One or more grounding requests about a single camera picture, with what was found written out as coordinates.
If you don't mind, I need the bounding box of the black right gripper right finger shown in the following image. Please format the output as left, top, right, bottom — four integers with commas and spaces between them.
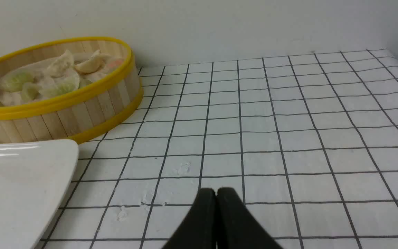
217, 187, 282, 249

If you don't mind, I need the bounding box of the pink dumpling at right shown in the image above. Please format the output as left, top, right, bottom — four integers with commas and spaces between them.
103, 58, 124, 74

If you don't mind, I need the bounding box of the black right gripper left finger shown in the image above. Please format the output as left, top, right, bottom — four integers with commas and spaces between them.
163, 188, 216, 249

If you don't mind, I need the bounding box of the white square plate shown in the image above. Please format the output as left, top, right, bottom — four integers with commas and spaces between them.
0, 140, 79, 249

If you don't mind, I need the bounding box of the green dumpling far left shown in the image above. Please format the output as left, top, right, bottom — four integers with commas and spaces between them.
0, 71, 35, 92

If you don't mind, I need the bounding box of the small green dumpling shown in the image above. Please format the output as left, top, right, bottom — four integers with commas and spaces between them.
21, 82, 40, 103

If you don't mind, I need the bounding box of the white mesh steamer liner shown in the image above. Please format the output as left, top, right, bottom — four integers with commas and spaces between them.
0, 53, 119, 107

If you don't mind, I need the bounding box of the white grid tablecloth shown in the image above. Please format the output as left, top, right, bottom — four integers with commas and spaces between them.
36, 49, 398, 249

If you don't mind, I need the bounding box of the bamboo steamer with yellow rims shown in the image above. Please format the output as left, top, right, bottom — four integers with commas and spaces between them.
0, 37, 143, 144

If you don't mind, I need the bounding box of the white dumpling at back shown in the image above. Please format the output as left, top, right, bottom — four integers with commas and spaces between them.
43, 49, 74, 77

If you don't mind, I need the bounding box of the green dumpling centre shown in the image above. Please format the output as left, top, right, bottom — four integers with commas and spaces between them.
38, 77, 79, 98

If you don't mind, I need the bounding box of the yellow dumpling at back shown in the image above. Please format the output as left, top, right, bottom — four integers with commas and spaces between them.
73, 49, 105, 74

